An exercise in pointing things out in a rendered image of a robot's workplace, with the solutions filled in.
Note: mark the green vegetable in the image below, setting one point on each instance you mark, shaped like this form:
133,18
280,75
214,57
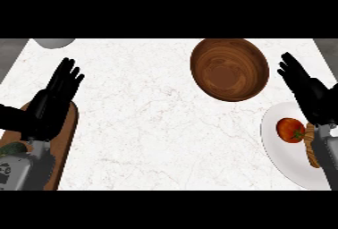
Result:
12,148

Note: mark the brown croissant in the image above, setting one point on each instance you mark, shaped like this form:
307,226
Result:
310,146

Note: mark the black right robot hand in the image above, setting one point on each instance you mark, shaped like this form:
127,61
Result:
313,92

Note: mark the brown wooden bowl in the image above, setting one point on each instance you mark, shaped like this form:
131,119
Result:
229,69

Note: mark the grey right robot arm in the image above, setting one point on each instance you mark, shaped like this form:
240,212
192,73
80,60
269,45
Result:
328,155

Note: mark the white plate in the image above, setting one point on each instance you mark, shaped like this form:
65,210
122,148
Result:
283,155

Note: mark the brown wooden cutting board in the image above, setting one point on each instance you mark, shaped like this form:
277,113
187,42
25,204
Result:
63,140

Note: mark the red tomato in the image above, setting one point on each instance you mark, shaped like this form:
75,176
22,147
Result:
289,130

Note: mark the grey round object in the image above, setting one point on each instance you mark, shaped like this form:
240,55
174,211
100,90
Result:
53,42

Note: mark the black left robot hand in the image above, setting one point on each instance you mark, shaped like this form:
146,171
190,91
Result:
50,104

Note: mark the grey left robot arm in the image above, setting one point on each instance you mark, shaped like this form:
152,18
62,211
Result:
26,170

